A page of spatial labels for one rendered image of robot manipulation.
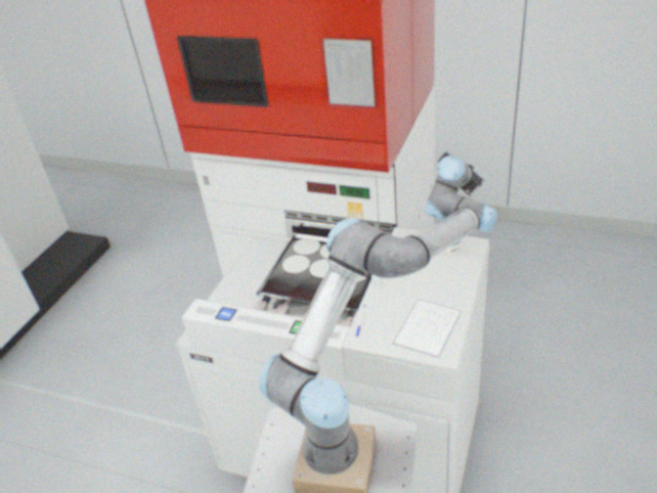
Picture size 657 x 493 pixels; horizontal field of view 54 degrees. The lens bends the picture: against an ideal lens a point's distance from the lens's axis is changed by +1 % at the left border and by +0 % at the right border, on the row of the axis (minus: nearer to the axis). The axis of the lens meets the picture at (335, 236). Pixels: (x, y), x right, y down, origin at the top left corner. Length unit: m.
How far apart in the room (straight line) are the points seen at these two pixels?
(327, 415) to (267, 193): 1.13
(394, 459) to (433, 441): 0.32
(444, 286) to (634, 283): 1.81
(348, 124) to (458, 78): 1.62
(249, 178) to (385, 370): 0.97
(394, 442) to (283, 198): 1.06
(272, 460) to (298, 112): 1.10
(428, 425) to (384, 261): 0.67
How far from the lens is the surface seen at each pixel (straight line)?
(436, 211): 1.97
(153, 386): 3.33
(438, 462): 2.24
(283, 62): 2.14
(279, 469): 1.88
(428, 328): 1.97
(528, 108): 3.70
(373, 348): 1.92
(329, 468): 1.77
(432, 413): 2.05
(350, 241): 1.66
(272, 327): 2.04
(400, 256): 1.62
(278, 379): 1.71
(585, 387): 3.18
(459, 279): 2.15
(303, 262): 2.35
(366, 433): 1.85
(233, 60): 2.22
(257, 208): 2.57
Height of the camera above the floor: 2.37
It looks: 37 degrees down
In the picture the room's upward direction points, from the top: 6 degrees counter-clockwise
